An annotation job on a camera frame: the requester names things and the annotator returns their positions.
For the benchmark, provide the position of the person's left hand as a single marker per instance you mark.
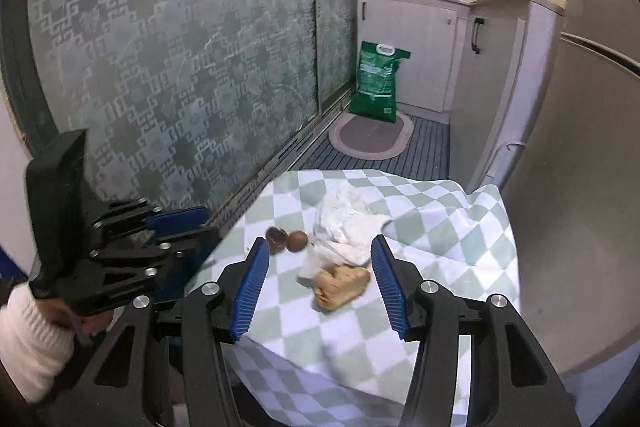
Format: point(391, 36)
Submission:
point(75, 317)

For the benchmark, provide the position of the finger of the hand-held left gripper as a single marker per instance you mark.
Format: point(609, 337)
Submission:
point(175, 218)
point(165, 247)

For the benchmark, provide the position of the oval grey floor mat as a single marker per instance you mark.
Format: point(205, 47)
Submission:
point(370, 137)

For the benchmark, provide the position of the crumpled white wrapper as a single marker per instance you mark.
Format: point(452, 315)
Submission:
point(345, 222)

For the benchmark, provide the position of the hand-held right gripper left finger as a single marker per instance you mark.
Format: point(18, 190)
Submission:
point(250, 292)

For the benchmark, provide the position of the brown eggshell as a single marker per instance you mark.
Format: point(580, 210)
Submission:
point(297, 242)
point(275, 238)

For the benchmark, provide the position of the green rice bag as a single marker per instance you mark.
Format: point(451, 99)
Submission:
point(377, 77)

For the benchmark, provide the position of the green white checked tablecloth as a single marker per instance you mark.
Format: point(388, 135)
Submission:
point(440, 232)

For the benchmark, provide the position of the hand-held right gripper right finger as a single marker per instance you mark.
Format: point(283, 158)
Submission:
point(390, 292)

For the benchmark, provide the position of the dark striped floor mat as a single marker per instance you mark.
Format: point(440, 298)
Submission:
point(430, 147)

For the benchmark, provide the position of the person's left forearm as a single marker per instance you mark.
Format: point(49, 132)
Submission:
point(35, 342)

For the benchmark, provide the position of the patterned glass sliding door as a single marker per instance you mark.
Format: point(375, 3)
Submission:
point(175, 72)

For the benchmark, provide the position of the white kitchen cabinet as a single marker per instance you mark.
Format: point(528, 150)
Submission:
point(415, 47)

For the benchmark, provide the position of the beige refrigerator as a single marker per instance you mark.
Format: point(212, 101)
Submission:
point(585, 182)

